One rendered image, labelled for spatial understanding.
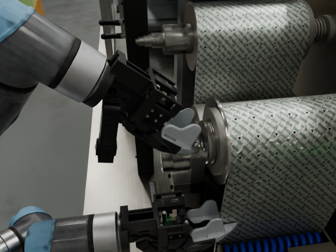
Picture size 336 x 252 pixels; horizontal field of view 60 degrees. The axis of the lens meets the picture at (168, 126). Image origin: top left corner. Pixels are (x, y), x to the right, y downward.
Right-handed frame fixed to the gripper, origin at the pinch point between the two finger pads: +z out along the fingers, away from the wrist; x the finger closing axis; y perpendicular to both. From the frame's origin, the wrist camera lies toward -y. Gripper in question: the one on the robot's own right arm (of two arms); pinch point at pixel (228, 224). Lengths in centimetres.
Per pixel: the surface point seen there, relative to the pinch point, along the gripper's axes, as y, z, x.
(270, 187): 9.8, 5.9, -0.2
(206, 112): 19.6, -3.4, 9.5
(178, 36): 26.0, -5.0, 28.3
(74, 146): -109, -64, 156
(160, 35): 25.8, -8.7, 30.2
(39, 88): -109, -111, 258
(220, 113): 22.6, -2.8, 4.7
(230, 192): 9.7, -1.0, -0.2
